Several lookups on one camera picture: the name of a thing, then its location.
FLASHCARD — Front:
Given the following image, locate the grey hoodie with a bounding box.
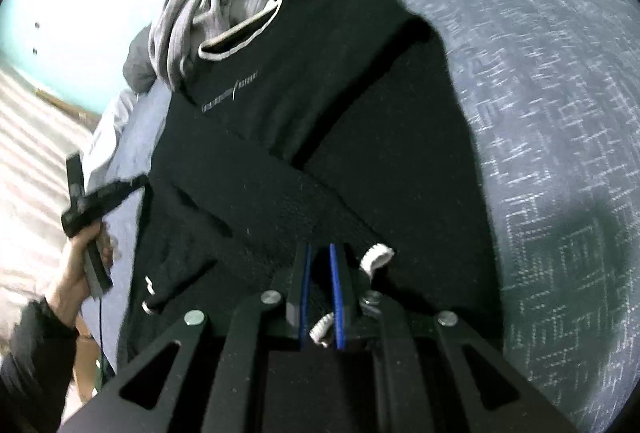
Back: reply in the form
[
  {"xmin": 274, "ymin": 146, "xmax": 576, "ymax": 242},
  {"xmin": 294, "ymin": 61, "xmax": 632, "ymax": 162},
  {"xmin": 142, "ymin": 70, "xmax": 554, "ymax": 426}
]
[{"xmin": 147, "ymin": 0, "xmax": 343, "ymax": 88}]

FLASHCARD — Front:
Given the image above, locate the blue patterned blanket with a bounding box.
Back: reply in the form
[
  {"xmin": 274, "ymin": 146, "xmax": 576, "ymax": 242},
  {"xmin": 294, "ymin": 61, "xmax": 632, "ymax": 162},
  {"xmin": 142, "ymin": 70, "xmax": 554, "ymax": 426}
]
[{"xmin": 80, "ymin": 0, "xmax": 640, "ymax": 433}]

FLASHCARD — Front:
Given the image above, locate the wooden baseboard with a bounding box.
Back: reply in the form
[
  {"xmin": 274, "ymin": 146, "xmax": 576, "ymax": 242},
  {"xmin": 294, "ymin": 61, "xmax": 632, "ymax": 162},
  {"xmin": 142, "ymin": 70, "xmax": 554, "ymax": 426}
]
[{"xmin": 35, "ymin": 88, "xmax": 101, "ymax": 126}]

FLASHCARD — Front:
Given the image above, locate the person's left hand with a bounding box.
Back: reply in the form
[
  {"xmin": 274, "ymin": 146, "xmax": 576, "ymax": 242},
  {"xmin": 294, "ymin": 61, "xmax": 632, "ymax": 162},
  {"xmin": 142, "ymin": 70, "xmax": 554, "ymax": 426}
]
[{"xmin": 45, "ymin": 220, "xmax": 116, "ymax": 314}]

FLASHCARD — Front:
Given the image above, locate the light blue bed sheet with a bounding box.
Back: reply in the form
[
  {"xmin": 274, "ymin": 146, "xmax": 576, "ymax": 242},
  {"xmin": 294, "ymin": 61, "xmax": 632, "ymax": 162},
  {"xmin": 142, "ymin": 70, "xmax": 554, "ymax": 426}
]
[{"xmin": 82, "ymin": 88, "xmax": 141, "ymax": 191}]

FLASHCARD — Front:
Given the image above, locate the black sweater with white trim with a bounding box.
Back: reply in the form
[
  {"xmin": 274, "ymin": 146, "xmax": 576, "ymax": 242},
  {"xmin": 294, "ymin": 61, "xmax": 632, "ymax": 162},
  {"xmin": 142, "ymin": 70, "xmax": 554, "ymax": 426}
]
[{"xmin": 112, "ymin": 0, "xmax": 503, "ymax": 381}]

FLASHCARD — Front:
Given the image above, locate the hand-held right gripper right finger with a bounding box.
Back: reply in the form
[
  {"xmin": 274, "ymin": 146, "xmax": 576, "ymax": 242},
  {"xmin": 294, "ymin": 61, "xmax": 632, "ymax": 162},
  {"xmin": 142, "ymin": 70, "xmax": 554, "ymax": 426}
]
[{"xmin": 327, "ymin": 243, "xmax": 581, "ymax": 433}]

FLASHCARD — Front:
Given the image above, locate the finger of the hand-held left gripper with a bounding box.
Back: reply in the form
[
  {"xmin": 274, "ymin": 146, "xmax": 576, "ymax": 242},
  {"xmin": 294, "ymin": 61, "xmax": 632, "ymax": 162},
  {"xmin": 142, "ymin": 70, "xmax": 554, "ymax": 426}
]
[{"xmin": 87, "ymin": 176, "xmax": 151, "ymax": 219}]

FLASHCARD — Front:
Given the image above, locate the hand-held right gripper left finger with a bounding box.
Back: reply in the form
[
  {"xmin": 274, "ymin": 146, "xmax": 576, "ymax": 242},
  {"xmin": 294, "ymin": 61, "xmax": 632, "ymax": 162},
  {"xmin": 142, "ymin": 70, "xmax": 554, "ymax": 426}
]
[{"xmin": 62, "ymin": 243, "xmax": 313, "ymax": 433}]

